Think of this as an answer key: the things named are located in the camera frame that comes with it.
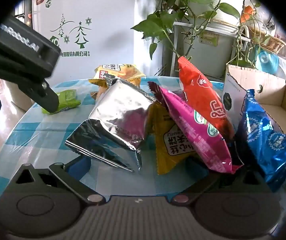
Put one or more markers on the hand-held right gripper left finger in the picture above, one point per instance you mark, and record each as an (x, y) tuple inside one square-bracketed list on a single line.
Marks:
[(65, 177)]

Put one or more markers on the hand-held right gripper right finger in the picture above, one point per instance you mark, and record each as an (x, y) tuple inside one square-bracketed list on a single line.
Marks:
[(203, 183)]

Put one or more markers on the small green snack packet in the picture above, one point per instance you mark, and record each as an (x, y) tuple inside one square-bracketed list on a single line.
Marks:
[(66, 100)]

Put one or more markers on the small yellow waffle packet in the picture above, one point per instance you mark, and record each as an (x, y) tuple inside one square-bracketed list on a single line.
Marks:
[(169, 150)]

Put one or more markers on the magenta snack packet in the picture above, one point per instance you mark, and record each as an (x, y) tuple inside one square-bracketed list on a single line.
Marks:
[(195, 135)]

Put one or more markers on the silver foil snack packet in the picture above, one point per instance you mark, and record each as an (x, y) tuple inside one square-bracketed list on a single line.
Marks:
[(118, 115)]

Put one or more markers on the shiny blue snack packet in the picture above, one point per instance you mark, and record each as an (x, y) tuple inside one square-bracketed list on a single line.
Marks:
[(265, 140)]

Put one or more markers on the large yellow waffle packet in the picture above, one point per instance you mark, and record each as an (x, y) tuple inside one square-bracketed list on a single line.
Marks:
[(119, 73)]

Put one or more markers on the red snack packet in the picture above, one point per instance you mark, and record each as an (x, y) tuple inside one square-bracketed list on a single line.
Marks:
[(203, 97)]

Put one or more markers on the cardboard box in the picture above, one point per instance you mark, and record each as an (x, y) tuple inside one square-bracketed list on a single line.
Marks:
[(267, 87)]

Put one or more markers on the blue checkered tablecloth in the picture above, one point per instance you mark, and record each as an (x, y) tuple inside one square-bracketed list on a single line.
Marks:
[(33, 135)]

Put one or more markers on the white freezer with tree print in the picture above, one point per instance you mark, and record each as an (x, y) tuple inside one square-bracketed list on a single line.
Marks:
[(103, 17)]

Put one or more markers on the white metal plant stand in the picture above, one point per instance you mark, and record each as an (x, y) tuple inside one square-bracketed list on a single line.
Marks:
[(208, 57)]

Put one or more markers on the wicker basket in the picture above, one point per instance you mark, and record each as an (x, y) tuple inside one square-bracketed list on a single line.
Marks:
[(267, 41)]

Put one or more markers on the pothos plant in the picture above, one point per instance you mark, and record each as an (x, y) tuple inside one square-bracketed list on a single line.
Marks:
[(178, 12)]

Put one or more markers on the large white plant pot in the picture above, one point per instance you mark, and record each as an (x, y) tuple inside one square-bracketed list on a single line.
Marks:
[(229, 10)]

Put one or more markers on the orange plastic watering can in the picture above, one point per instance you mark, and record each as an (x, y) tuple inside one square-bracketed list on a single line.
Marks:
[(247, 13)]

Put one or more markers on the grey door frame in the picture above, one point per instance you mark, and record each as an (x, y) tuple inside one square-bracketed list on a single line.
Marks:
[(23, 12)]

